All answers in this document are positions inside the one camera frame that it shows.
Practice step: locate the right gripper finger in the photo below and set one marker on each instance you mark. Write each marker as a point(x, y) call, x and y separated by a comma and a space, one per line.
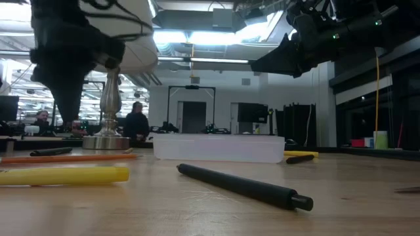
point(282, 64)

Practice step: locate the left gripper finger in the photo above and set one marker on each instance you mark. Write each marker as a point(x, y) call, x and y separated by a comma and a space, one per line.
point(75, 96)
point(61, 98)

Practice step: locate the orange pencil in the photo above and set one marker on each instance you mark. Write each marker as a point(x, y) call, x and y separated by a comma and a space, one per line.
point(65, 159)

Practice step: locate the natural wood pencil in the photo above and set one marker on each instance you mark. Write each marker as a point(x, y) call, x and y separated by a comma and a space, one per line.
point(128, 150)

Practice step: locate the yellow highlighter marker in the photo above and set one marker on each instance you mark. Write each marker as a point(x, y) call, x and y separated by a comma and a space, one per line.
point(65, 176)

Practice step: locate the thin yellow pen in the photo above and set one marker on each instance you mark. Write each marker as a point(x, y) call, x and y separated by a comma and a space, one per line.
point(302, 153)

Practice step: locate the black pen with white print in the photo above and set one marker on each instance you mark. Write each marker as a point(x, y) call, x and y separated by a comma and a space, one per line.
point(299, 159)
point(243, 187)

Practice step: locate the clear supply box pink lid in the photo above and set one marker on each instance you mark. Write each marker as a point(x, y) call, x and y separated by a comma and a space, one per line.
point(216, 149)

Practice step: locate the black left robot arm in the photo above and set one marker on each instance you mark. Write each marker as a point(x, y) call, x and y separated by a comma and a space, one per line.
point(55, 10)

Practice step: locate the black background robot arm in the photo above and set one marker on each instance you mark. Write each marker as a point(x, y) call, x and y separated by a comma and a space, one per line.
point(216, 130)
point(165, 128)

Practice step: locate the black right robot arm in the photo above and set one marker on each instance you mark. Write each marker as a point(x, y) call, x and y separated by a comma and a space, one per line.
point(377, 19)

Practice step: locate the red box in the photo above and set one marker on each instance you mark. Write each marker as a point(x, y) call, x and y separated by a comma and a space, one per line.
point(357, 143)

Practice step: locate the blue box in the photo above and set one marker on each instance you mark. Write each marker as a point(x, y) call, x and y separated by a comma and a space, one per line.
point(369, 143)

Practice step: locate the person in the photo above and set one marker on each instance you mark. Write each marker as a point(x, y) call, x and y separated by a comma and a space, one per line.
point(136, 126)
point(42, 119)

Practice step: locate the red device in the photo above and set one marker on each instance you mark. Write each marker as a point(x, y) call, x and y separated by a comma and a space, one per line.
point(78, 129)

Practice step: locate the white shade silver table lamp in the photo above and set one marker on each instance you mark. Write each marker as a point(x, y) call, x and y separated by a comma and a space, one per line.
point(110, 98)

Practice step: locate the black computer monitor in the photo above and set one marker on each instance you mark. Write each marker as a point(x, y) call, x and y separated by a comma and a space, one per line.
point(8, 108)

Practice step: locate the black curtain panel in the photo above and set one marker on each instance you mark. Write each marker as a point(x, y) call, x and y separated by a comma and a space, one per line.
point(295, 126)

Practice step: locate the green white container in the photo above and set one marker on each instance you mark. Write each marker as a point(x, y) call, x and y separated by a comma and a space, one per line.
point(380, 141)

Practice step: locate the black wall screen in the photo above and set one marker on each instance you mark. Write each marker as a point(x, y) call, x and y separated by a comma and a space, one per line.
point(252, 113)

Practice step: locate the black post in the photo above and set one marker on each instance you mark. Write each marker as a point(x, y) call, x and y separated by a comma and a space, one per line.
point(271, 123)

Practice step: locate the black gantry frame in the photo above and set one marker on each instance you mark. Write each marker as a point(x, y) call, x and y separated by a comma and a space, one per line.
point(192, 87)

